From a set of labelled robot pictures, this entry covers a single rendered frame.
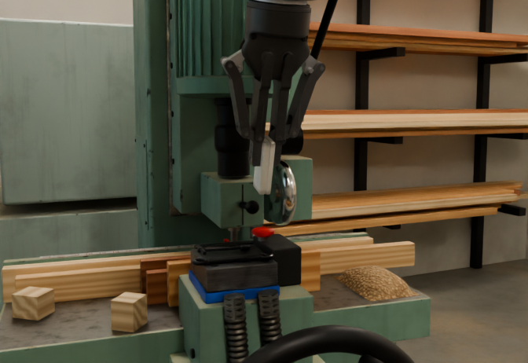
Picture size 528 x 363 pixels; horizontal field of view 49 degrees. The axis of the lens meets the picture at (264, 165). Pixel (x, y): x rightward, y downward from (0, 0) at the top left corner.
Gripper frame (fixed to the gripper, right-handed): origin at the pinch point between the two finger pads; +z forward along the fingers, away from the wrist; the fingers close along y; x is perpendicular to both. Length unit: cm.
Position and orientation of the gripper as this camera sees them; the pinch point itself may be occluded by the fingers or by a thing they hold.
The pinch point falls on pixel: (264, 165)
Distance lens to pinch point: 73.3
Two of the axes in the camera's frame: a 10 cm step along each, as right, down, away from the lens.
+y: -9.5, 0.3, -3.1
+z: -0.9, 9.3, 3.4
